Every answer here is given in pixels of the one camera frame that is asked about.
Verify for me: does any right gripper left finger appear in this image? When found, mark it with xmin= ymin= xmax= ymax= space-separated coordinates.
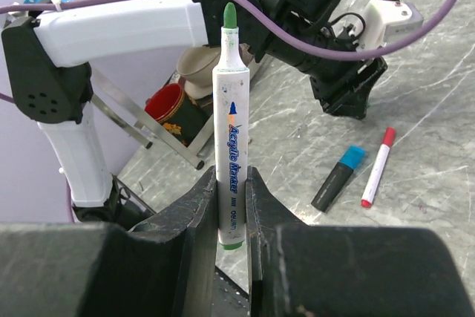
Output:
xmin=1 ymin=169 xmax=217 ymax=316

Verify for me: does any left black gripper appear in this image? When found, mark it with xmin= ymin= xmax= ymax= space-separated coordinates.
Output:
xmin=255 ymin=0 xmax=387 ymax=120

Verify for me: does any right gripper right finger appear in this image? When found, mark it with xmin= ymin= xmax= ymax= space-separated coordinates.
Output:
xmin=246 ymin=167 xmax=471 ymax=316

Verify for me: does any black marker blue tip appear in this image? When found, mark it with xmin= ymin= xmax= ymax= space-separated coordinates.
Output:
xmin=311 ymin=163 xmax=354 ymax=212

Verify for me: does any white pen red tip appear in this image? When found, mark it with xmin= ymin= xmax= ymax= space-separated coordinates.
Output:
xmin=361 ymin=143 xmax=390 ymax=209

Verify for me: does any white pen green tip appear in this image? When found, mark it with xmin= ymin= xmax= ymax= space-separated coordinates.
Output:
xmin=212 ymin=2 xmax=250 ymax=250

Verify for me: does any blue marker cap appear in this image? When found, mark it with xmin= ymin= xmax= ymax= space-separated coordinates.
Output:
xmin=338 ymin=146 xmax=366 ymax=171

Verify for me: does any red pen cap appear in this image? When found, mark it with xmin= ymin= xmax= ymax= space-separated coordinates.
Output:
xmin=381 ymin=127 xmax=396 ymax=148

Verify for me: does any cream deep bowl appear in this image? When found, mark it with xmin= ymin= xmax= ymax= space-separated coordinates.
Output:
xmin=176 ymin=44 xmax=257 ymax=101

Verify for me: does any red mug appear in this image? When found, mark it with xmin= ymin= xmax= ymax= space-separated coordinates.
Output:
xmin=145 ymin=83 xmax=209 ymax=147

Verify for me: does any metal dish rack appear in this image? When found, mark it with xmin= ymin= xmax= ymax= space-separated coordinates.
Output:
xmin=85 ymin=0 xmax=261 ymax=171

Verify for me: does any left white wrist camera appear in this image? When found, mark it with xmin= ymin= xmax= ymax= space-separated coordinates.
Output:
xmin=355 ymin=0 xmax=424 ymax=51

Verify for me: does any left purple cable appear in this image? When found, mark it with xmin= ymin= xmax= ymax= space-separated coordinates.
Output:
xmin=0 ymin=0 xmax=467 ymax=62

